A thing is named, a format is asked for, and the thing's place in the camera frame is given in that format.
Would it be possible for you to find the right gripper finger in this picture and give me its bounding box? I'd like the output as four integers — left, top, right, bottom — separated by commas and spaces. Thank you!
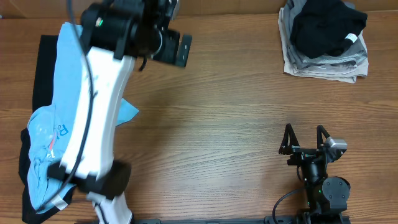
279, 123, 300, 155
317, 125, 330, 148

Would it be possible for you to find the black t-shirt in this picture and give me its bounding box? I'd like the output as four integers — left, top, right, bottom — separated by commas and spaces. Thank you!
290, 0, 368, 59

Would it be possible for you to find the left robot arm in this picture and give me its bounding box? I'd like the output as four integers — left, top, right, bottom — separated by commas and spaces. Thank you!
47, 0, 192, 223

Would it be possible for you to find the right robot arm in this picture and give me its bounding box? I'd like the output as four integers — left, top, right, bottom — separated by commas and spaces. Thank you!
272, 124, 351, 224

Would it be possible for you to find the beige folded garment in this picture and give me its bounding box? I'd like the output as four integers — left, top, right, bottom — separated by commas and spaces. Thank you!
278, 7, 368, 83

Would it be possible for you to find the light grey folded garment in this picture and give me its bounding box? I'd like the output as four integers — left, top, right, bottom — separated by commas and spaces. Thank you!
293, 59, 369, 75

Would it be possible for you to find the black garment under pile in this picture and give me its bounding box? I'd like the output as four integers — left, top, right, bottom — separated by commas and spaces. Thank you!
19, 35, 81, 223

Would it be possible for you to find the light blue t-shirt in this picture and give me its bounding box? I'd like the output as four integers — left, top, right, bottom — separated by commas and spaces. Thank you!
27, 22, 137, 213

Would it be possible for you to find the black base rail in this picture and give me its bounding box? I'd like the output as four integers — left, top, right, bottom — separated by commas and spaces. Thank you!
134, 216, 300, 224

